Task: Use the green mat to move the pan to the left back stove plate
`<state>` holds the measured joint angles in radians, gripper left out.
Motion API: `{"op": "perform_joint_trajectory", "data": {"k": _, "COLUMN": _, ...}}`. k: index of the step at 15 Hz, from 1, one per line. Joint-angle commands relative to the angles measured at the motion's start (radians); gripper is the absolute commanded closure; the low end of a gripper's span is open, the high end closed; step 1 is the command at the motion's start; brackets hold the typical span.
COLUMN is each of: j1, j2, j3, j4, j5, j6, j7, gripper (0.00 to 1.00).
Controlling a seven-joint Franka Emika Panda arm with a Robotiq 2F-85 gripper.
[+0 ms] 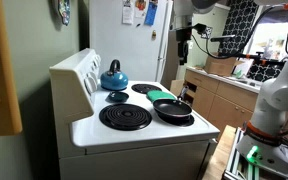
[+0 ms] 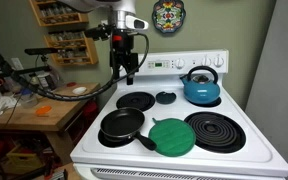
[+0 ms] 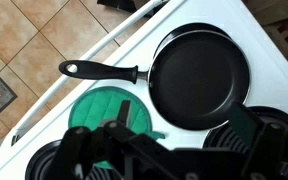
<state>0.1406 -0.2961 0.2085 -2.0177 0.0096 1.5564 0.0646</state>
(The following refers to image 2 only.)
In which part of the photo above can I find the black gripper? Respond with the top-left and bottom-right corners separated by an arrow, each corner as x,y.
110,30 -> 139,85

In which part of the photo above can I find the black frying pan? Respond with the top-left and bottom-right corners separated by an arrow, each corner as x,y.
100,107 -> 157,151

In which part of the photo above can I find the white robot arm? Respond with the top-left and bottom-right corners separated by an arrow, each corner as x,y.
57,0 -> 149,85

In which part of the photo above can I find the white electric stove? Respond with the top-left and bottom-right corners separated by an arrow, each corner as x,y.
71,50 -> 288,180

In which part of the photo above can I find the small white dish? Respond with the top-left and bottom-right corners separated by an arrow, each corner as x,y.
72,87 -> 87,95

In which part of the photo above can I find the dark teal spoon rest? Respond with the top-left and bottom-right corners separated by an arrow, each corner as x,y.
156,91 -> 176,105

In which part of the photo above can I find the lower wooden spice rack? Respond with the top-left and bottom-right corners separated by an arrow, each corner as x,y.
44,31 -> 98,66

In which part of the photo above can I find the wooden spice rack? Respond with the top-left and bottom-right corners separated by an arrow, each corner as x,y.
44,31 -> 98,66
29,0 -> 88,27

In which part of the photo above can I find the left front coil burner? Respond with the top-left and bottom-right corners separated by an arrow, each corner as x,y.
98,131 -> 133,148

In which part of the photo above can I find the wooden side table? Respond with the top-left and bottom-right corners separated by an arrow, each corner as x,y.
0,82 -> 101,166

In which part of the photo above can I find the white labelled jar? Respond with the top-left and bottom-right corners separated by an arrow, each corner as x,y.
38,73 -> 50,90

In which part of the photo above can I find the orange plastic lid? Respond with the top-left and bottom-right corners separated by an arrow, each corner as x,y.
35,106 -> 52,117

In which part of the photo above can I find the upper wooden spice rack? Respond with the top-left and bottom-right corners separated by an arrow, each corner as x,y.
29,0 -> 88,27

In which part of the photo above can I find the clear plastic container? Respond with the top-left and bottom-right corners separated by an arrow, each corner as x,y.
19,89 -> 38,108

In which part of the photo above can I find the right front coil burner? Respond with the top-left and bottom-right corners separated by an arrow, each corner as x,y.
184,112 -> 246,153

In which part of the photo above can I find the white crumpled cloth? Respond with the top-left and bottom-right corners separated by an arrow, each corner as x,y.
0,96 -> 17,116

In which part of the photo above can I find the yellow plastic crate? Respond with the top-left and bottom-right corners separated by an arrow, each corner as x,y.
6,145 -> 44,172

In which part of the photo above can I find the colourful decorative wall plate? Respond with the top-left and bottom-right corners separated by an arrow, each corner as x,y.
152,0 -> 186,34

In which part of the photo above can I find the blue kettle black handle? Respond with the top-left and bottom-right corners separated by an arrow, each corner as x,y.
180,66 -> 220,104

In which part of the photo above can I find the black camera on stand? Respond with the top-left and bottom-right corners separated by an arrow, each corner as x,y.
24,48 -> 58,55

